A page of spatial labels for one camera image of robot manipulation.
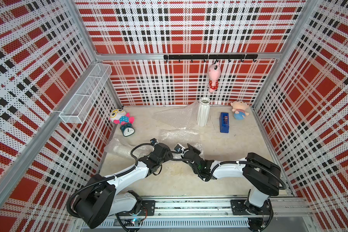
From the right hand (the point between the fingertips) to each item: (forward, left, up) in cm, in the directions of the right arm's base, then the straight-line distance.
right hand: (189, 145), depth 88 cm
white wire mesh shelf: (+22, +73, +12) cm, 77 cm away
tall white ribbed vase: (+22, -10, +6) cm, 25 cm away
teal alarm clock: (+15, +44, -4) cm, 46 cm away
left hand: (-3, +13, -4) cm, 14 cm away
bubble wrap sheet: (+11, +12, -8) cm, 18 cm away
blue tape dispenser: (+21, -26, -5) cm, 34 cm away
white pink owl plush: (+27, +52, -2) cm, 58 cm away
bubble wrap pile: (+27, +5, -5) cm, 28 cm away
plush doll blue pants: (+37, -41, -5) cm, 55 cm away
